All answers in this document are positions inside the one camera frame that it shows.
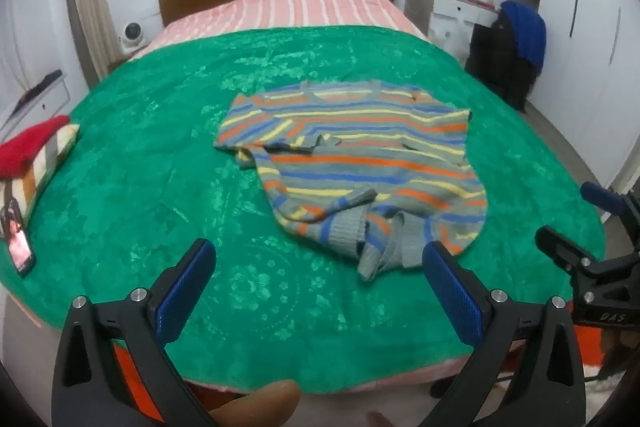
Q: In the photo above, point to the green floral blanket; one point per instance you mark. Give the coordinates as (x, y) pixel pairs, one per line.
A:
(200, 157)

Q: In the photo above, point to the white desk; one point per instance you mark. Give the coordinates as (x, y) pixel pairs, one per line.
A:
(450, 14)

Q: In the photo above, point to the red and striped cloth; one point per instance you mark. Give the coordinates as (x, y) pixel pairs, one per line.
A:
(30, 157)

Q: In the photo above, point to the striped knit sweater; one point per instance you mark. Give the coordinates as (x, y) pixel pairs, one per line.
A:
(360, 157)

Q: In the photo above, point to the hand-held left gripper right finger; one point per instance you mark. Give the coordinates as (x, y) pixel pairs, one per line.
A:
(452, 292)

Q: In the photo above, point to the white drawer cabinet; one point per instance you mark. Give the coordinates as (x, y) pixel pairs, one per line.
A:
(30, 99)

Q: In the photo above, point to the smartphone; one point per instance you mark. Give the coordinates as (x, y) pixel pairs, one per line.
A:
(17, 239)

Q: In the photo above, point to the person's left hand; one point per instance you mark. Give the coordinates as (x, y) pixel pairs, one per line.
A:
(260, 402)

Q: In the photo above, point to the blue cloth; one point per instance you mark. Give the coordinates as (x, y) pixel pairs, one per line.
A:
(525, 34)

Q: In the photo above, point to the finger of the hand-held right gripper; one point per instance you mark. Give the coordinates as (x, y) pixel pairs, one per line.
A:
(602, 197)
(560, 244)

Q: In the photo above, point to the black jacket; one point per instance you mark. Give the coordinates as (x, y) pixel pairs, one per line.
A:
(500, 62)

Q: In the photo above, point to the white wardrobe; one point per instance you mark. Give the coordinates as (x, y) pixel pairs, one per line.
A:
(590, 57)

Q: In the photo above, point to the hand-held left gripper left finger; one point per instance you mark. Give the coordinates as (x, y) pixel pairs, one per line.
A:
(182, 287)

